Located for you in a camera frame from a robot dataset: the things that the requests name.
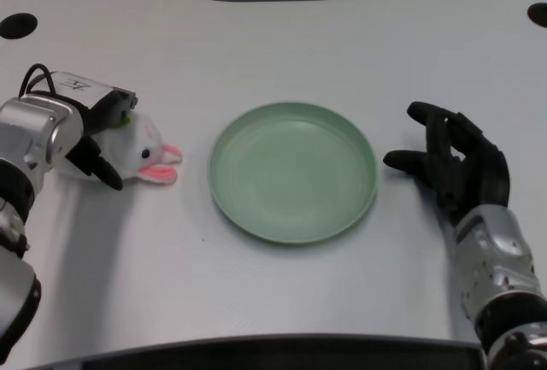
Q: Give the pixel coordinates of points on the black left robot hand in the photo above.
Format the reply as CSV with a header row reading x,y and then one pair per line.
x,y
104,103

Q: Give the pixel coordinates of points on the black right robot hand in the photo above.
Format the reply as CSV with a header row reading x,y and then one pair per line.
x,y
476,169

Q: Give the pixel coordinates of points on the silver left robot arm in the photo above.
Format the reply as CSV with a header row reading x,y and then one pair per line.
x,y
30,130

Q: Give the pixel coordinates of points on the black robot torso edge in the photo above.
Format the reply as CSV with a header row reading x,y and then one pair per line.
x,y
278,353

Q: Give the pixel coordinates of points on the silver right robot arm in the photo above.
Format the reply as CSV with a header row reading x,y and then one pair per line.
x,y
498,267

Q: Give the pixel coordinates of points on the green round plate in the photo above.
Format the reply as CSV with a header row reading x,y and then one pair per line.
x,y
295,177

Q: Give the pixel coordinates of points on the white plush rabbit doll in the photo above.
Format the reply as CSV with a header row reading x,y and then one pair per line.
x,y
143,139

